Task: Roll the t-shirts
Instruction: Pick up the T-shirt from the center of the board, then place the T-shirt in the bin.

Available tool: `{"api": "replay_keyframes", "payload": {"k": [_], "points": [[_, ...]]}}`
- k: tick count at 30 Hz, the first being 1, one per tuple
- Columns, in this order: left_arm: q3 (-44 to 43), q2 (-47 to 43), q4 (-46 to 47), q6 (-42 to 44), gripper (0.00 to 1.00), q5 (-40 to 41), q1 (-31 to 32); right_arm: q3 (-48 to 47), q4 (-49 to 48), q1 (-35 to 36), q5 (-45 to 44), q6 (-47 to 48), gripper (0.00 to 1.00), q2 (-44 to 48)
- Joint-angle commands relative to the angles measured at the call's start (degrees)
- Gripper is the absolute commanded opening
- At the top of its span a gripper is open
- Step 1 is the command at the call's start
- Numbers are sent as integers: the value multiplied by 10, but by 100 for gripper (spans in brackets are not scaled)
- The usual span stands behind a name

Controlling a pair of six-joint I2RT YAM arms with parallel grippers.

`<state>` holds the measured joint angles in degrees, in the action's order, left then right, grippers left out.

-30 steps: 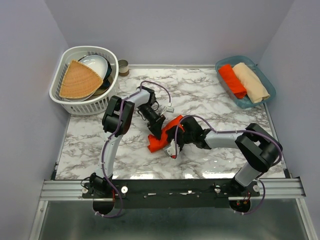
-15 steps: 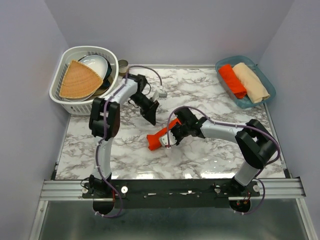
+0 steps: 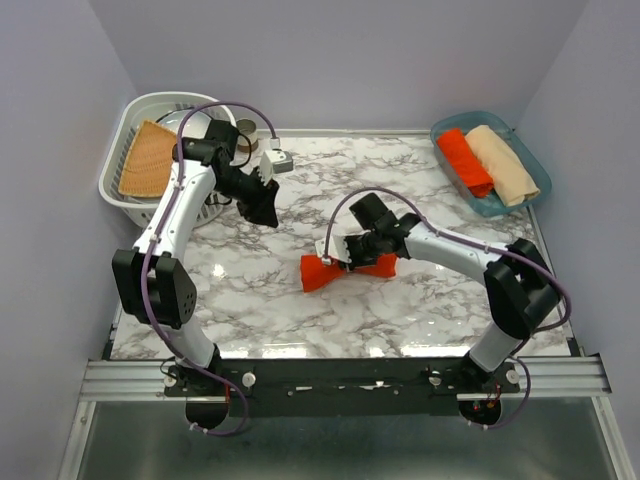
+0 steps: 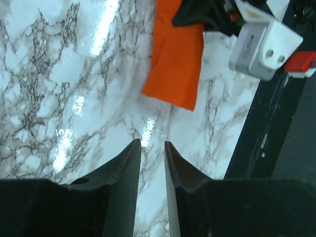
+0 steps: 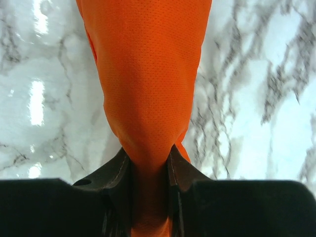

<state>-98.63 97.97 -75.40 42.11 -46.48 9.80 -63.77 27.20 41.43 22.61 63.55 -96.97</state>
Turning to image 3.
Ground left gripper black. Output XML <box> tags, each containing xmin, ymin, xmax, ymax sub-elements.
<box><xmin>213</xmin><ymin>165</ymin><xmax>280</xmax><ymax>229</ymax></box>

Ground orange t shirt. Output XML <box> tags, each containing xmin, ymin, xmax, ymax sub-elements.
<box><xmin>437</xmin><ymin>128</ymin><xmax>494</xmax><ymax>198</ymax></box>
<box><xmin>300</xmin><ymin>254</ymin><xmax>398</xmax><ymax>293</ymax></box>

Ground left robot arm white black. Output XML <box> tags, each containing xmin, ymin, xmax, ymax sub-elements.
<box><xmin>112</xmin><ymin>122</ymin><xmax>285</xmax><ymax>395</ymax></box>

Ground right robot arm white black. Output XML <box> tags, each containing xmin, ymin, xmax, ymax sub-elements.
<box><xmin>327</xmin><ymin>192</ymin><xmax>562</xmax><ymax>392</ymax></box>

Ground white bowl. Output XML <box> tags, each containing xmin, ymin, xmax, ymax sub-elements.
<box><xmin>156</xmin><ymin>109</ymin><xmax>212</xmax><ymax>139</ymax></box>

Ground woven wicker fan tray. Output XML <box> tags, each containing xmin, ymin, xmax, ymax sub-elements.
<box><xmin>118</xmin><ymin>120</ymin><xmax>176</xmax><ymax>198</ymax></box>

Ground rolled orange t shirt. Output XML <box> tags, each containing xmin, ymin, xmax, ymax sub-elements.
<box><xmin>437</xmin><ymin>128</ymin><xmax>494</xmax><ymax>198</ymax></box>

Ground white plastic basket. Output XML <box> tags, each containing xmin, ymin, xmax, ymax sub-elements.
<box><xmin>98</xmin><ymin>91</ymin><xmax>217</xmax><ymax>228</ymax></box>

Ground blue transparent plastic bin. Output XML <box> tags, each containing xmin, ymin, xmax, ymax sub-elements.
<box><xmin>430</xmin><ymin>111</ymin><xmax>552</xmax><ymax>217</ymax></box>

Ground rolled beige t shirt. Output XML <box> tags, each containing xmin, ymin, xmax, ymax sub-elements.
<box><xmin>465</xmin><ymin>125</ymin><xmax>540</xmax><ymax>207</ymax></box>

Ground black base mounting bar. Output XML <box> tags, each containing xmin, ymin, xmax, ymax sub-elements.
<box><xmin>164</xmin><ymin>357</ymin><xmax>520</xmax><ymax>418</ymax></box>

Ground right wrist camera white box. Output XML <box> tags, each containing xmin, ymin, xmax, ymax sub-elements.
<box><xmin>315</xmin><ymin>234</ymin><xmax>351</xmax><ymax>264</ymax></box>

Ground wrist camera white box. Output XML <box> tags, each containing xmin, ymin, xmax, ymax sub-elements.
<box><xmin>315</xmin><ymin>234</ymin><xmax>351</xmax><ymax>264</ymax></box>
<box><xmin>258</xmin><ymin>149</ymin><xmax>294</xmax><ymax>185</ymax></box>

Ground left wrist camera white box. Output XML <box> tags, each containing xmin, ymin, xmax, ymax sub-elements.
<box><xmin>258</xmin><ymin>149</ymin><xmax>294</xmax><ymax>185</ymax></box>

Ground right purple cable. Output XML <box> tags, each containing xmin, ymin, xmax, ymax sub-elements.
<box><xmin>322</xmin><ymin>187</ymin><xmax>572</xmax><ymax>431</ymax></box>

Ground purple cable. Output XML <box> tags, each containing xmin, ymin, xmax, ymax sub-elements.
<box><xmin>322</xmin><ymin>187</ymin><xmax>572</xmax><ymax>431</ymax></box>
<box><xmin>139</xmin><ymin>102</ymin><xmax>281</xmax><ymax>439</ymax></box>

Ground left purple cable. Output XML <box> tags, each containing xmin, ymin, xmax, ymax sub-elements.
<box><xmin>139</xmin><ymin>102</ymin><xmax>281</xmax><ymax>439</ymax></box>

